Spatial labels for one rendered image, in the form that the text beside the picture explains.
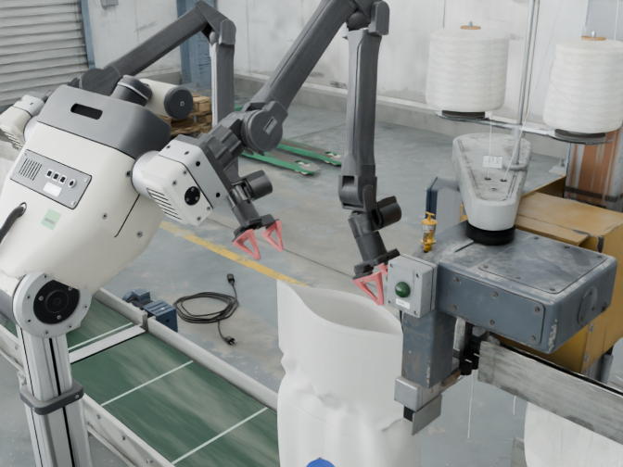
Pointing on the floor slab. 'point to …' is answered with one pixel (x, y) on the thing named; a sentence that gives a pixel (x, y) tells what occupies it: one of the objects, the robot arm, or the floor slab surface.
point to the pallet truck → (298, 153)
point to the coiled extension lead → (210, 313)
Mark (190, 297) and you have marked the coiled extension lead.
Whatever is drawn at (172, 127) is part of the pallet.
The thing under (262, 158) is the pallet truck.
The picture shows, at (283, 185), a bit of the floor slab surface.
